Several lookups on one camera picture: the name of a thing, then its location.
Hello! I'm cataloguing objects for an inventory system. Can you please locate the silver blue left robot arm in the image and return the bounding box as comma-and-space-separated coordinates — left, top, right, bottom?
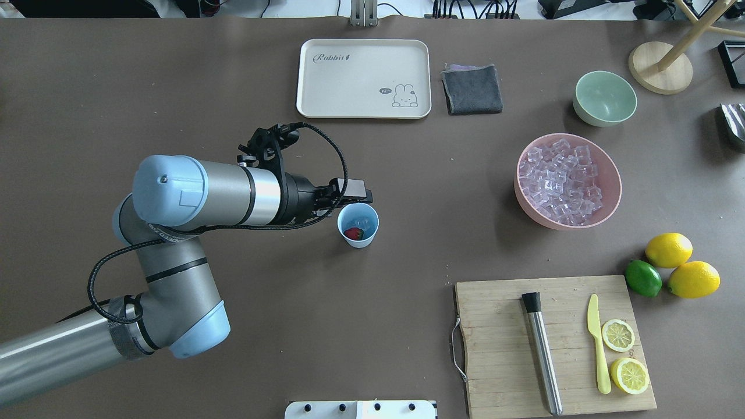
1, 151, 373, 406

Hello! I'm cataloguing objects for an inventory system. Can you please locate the yellow lemon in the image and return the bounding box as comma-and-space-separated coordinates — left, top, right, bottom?
667, 261, 721, 298
644, 232, 693, 268

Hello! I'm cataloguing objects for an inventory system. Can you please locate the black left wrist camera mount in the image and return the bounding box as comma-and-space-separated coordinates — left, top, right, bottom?
236, 123, 303, 178

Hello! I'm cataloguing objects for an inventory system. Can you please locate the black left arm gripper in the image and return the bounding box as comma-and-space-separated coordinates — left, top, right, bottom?
282, 174, 373, 225

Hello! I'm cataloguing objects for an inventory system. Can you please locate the red strawberry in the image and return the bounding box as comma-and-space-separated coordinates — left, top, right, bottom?
343, 226, 364, 241

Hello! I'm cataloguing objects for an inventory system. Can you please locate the white camera post base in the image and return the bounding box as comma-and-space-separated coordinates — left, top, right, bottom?
284, 400, 438, 418

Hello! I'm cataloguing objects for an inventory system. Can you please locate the pink bowl of ice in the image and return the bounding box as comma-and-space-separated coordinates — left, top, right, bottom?
514, 133, 622, 230

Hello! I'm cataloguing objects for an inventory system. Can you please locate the grey folded cloth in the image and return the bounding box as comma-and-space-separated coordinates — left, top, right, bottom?
440, 64, 503, 116

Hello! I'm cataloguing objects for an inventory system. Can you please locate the yellow plastic knife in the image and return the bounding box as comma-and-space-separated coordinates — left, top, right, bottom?
586, 294, 612, 395

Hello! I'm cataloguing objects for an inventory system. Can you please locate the aluminium frame post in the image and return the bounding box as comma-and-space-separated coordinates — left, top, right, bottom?
349, 0, 378, 27

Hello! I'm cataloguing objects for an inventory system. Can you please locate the lemon slice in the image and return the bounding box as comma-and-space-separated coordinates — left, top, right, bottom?
601, 319, 636, 353
609, 357, 650, 395

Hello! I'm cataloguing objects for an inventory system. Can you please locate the wooden cup tree stand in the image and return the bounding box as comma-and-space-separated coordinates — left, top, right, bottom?
629, 1, 744, 95

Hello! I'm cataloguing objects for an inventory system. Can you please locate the green lime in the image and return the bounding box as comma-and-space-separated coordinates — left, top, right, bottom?
623, 260, 663, 297

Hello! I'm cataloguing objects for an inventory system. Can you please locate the beige rabbit tray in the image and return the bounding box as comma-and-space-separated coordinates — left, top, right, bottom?
296, 39, 432, 119

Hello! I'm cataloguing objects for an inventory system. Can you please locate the bamboo cutting board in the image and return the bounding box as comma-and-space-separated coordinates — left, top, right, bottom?
455, 275, 657, 418

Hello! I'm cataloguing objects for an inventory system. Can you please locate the green ceramic bowl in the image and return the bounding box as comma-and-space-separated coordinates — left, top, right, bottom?
573, 70, 637, 127

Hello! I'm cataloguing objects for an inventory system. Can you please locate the light blue plastic cup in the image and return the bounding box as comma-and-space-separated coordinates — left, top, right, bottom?
337, 203, 379, 248

